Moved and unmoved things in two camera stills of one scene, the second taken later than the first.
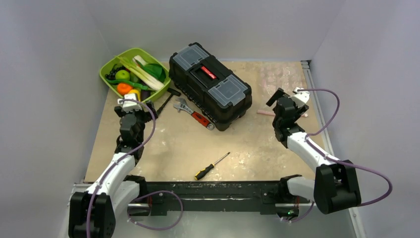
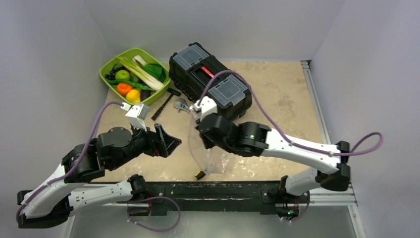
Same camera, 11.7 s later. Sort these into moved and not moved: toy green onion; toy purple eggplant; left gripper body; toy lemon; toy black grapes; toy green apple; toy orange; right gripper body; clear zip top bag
Moved: right gripper body; clear zip top bag; left gripper body
Not moved: toy green apple; toy orange; toy purple eggplant; toy lemon; toy black grapes; toy green onion
